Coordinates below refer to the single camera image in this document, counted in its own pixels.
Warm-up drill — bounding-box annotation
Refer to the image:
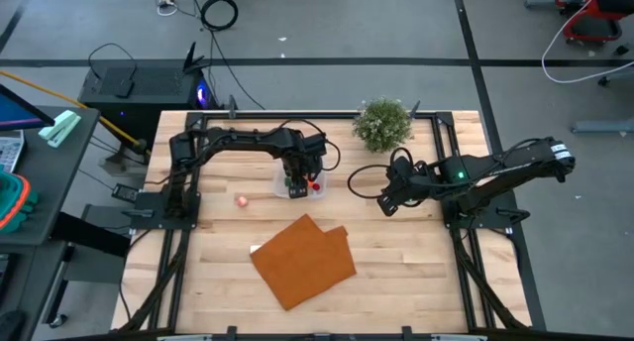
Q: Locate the teal and orange bin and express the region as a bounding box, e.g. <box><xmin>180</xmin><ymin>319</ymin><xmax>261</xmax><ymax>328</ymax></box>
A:
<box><xmin>0</xmin><ymin>170</ymin><xmax>39</xmax><ymax>236</ymax></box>

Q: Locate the small black device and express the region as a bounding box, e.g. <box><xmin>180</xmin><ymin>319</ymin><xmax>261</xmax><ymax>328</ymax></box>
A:
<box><xmin>116</xmin><ymin>65</ymin><xmax>138</xmax><ymax>99</ymax></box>

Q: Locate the white keyboard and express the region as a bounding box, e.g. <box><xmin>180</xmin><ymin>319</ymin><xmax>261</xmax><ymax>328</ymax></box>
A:
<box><xmin>0</xmin><ymin>129</ymin><xmax>25</xmax><ymax>173</ymax></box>

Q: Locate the coiled black cable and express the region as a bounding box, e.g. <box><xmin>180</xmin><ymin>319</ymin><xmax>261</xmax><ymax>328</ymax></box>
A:
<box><xmin>200</xmin><ymin>0</ymin><xmax>240</xmax><ymax>33</ymax></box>

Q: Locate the black power brick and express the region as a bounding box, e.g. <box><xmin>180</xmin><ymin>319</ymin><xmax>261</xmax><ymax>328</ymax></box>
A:
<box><xmin>111</xmin><ymin>181</ymin><xmax>141</xmax><ymax>204</ymax></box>

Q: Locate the black computer tower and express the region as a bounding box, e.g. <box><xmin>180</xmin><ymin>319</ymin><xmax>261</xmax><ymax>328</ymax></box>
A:
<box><xmin>77</xmin><ymin>41</ymin><xmax>219</xmax><ymax>134</ymax></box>

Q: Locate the mint green stapler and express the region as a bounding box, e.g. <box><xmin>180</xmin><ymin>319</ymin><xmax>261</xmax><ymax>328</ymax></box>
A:
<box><xmin>38</xmin><ymin>109</ymin><xmax>82</xmax><ymax>149</ymax></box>

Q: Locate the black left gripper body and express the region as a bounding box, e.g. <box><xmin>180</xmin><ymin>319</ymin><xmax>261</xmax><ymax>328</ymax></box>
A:
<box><xmin>281</xmin><ymin>150</ymin><xmax>326</xmax><ymax>179</ymax></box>

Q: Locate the orange cloth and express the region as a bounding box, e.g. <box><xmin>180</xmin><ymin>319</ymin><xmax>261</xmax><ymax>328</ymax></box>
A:
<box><xmin>250</xmin><ymin>213</ymin><xmax>358</xmax><ymax>311</ymax></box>

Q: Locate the red rolling stool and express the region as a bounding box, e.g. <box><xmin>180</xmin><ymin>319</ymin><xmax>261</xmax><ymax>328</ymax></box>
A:
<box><xmin>554</xmin><ymin>0</ymin><xmax>634</xmax><ymax>45</ymax></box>

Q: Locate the black floor cable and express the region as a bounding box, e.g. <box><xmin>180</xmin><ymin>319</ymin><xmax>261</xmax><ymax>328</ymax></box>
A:
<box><xmin>187</xmin><ymin>0</ymin><xmax>266</xmax><ymax>112</ymax></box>

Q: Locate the clear plastic tupperware container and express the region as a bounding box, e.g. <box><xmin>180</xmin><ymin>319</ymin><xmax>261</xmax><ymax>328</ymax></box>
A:
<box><xmin>273</xmin><ymin>157</ymin><xmax>328</xmax><ymax>200</ymax></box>

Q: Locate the black metal table frame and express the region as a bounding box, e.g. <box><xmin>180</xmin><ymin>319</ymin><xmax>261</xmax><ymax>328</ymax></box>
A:
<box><xmin>121</xmin><ymin>110</ymin><xmax>534</xmax><ymax>332</ymax></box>

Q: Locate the computer monitor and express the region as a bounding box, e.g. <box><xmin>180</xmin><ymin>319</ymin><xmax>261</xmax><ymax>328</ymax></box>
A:
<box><xmin>0</xmin><ymin>82</ymin><xmax>55</xmax><ymax>133</ymax></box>

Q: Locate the long white cable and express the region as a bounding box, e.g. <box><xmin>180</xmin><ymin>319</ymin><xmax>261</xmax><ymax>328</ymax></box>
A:
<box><xmin>541</xmin><ymin>0</ymin><xmax>634</xmax><ymax>84</ymax></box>

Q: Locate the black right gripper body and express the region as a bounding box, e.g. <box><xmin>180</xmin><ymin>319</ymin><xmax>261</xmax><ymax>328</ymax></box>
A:
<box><xmin>388</xmin><ymin>155</ymin><xmax>435</xmax><ymax>207</ymax></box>

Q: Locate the yellow pole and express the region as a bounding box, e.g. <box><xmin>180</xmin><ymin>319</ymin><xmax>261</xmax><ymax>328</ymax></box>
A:
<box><xmin>0</xmin><ymin>68</ymin><xmax>150</xmax><ymax>176</ymax></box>

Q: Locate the dark grey desk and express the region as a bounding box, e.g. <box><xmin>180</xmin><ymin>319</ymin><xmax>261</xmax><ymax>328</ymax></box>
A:
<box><xmin>0</xmin><ymin>105</ymin><xmax>100</xmax><ymax>248</ymax></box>

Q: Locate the potted green plant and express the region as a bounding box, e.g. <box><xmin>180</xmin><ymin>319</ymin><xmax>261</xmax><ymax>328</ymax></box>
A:
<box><xmin>352</xmin><ymin>96</ymin><xmax>415</xmax><ymax>154</ymax></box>

